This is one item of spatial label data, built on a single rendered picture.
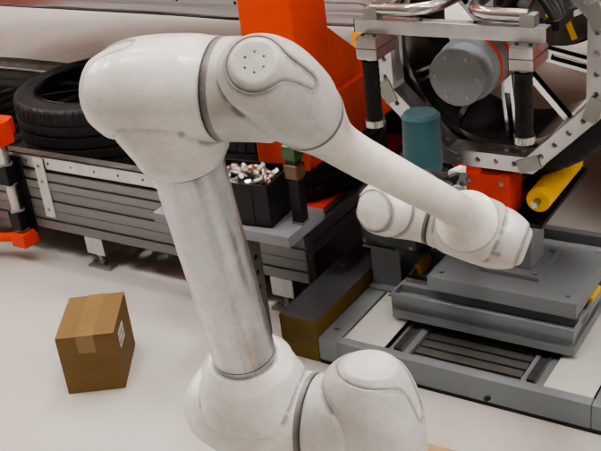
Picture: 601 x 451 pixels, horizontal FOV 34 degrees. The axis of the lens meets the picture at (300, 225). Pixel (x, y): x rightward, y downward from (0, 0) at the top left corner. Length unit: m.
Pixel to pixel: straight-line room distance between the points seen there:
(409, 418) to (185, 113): 0.60
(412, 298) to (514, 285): 0.27
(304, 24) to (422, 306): 0.80
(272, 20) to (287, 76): 1.32
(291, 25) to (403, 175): 1.04
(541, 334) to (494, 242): 0.94
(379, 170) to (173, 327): 1.65
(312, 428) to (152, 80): 0.62
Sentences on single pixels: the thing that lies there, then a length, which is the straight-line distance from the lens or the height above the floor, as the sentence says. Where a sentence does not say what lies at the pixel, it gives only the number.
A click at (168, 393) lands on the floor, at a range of 2.70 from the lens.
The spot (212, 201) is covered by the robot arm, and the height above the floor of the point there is 0.99.
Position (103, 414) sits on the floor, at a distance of 2.69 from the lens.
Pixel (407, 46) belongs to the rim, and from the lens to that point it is 2.44.
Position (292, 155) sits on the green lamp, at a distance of 2.36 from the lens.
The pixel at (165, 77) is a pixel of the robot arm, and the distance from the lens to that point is 1.21.
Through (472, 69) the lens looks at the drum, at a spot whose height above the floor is 0.87.
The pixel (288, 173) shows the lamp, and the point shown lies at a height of 0.59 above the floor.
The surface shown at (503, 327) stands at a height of 0.13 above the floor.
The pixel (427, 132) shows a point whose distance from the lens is 2.24.
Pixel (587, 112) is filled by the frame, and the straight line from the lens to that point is 2.21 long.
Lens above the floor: 1.53
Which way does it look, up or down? 26 degrees down
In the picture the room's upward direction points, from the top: 7 degrees counter-clockwise
